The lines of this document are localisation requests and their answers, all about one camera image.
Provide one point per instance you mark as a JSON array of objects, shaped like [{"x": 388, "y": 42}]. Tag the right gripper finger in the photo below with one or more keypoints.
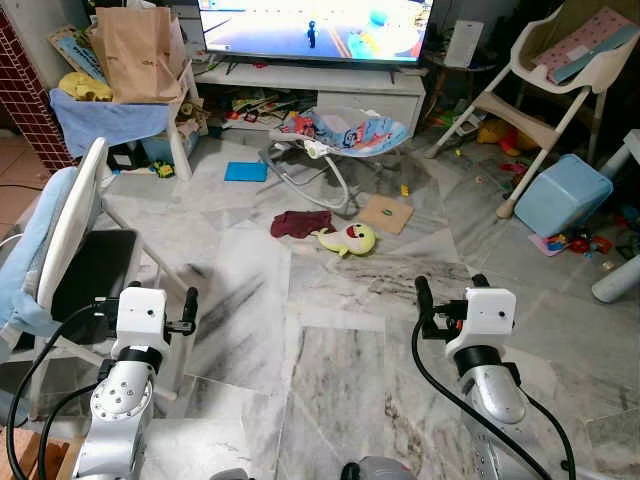
[
  {"x": 481, "y": 283},
  {"x": 425, "y": 298}
]

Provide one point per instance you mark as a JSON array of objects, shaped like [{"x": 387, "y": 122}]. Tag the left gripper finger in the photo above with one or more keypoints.
[{"x": 190, "y": 305}]

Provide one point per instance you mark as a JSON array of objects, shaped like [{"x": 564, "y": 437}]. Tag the pink toy mat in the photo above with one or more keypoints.
[{"x": 548, "y": 245}]

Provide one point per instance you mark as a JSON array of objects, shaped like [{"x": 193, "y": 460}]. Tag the yellow shark plush toy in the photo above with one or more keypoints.
[{"x": 355, "y": 239}]

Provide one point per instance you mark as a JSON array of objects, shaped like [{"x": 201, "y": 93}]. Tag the brown cardboard square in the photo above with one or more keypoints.
[{"x": 386, "y": 214}]

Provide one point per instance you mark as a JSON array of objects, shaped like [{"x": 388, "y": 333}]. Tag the white chair black seat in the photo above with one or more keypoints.
[{"x": 95, "y": 265}]

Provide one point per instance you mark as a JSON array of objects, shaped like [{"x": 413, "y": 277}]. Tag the blue plastic bin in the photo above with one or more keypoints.
[{"x": 562, "y": 195}]

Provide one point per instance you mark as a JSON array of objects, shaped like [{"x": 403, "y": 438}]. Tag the pale round furniture leg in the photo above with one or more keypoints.
[{"x": 615, "y": 280}]

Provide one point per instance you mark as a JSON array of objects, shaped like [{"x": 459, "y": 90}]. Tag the maroon crumpled cloth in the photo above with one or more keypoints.
[{"x": 300, "y": 224}]

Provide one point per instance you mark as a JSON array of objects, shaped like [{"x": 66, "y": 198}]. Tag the green yellow toy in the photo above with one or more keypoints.
[{"x": 162, "y": 169}]

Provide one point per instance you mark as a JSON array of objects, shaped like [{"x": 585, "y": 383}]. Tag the blue flat pad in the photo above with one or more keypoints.
[{"x": 245, "y": 171}]

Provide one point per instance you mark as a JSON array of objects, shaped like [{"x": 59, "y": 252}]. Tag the orange plush toy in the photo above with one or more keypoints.
[{"x": 498, "y": 132}]

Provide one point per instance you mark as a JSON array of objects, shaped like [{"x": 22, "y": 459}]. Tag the grey right robot leg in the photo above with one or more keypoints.
[{"x": 380, "y": 470}]

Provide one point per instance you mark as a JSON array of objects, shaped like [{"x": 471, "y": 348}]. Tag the grey robot leg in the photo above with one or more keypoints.
[
  {"x": 380, "y": 470},
  {"x": 230, "y": 474}
]

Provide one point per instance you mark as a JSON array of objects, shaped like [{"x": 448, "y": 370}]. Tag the small black box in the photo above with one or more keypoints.
[{"x": 128, "y": 158}]

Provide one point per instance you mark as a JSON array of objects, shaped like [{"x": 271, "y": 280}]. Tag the grey left robot leg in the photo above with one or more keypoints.
[{"x": 230, "y": 474}]

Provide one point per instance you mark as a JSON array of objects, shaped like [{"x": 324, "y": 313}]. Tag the beige baby high chair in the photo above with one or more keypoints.
[{"x": 525, "y": 125}]

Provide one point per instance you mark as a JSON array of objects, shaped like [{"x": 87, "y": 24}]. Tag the white side table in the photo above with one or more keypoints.
[{"x": 182, "y": 140}]

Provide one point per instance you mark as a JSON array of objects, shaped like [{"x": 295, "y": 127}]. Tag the colourful baby bouncer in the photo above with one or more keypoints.
[{"x": 350, "y": 132}]

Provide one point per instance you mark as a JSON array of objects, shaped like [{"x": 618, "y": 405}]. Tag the light blue towel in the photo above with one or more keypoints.
[{"x": 110, "y": 122}]

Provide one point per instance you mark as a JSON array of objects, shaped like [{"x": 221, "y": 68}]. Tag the brown wooden object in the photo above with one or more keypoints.
[{"x": 30, "y": 460}]

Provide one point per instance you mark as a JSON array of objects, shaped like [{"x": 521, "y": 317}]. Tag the white TV stand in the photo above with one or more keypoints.
[{"x": 370, "y": 85}]

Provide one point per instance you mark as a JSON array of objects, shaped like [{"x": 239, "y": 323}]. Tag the white router box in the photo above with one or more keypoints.
[{"x": 464, "y": 44}]

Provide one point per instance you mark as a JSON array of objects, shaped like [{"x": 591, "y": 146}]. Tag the yellow soft toy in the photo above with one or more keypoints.
[{"x": 85, "y": 88}]

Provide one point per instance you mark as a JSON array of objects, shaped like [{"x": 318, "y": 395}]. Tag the brown paper bag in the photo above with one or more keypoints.
[{"x": 140, "y": 55}]

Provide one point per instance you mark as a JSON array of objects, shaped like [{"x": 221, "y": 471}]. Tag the pink patterned cushion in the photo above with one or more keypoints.
[{"x": 585, "y": 40}]

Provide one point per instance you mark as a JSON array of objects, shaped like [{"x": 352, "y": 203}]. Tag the colourful picture board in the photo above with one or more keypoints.
[{"x": 72, "y": 52}]

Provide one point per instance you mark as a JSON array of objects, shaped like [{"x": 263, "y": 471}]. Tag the flat screen television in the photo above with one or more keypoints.
[{"x": 300, "y": 30}]

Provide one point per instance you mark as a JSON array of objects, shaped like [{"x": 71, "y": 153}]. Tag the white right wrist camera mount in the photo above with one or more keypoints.
[{"x": 485, "y": 315}]

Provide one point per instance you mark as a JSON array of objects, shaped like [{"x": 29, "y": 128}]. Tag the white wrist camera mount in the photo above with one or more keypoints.
[
  {"x": 485, "y": 315},
  {"x": 140, "y": 315}
]

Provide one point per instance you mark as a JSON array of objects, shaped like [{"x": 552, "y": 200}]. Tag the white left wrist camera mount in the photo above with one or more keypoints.
[{"x": 140, "y": 315}]

